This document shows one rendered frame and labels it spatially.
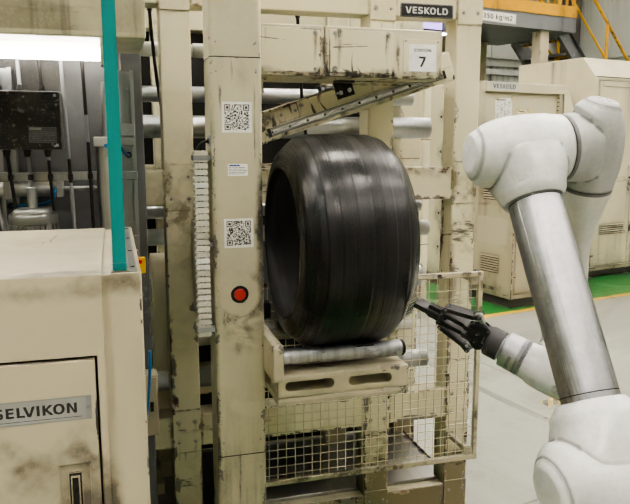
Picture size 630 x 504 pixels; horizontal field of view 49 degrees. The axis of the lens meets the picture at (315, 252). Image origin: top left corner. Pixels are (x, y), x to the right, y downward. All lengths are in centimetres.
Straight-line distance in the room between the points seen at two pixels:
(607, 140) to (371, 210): 55
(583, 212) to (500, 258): 487
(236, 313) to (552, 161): 89
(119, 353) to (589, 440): 74
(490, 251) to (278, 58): 462
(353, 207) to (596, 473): 81
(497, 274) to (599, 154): 501
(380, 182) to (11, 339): 99
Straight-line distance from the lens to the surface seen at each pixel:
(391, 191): 172
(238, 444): 195
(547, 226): 132
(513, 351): 173
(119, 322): 105
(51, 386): 107
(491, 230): 643
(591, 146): 143
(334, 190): 167
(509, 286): 633
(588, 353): 128
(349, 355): 185
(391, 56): 218
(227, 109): 177
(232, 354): 186
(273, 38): 208
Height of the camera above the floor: 145
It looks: 9 degrees down
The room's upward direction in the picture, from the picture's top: straight up
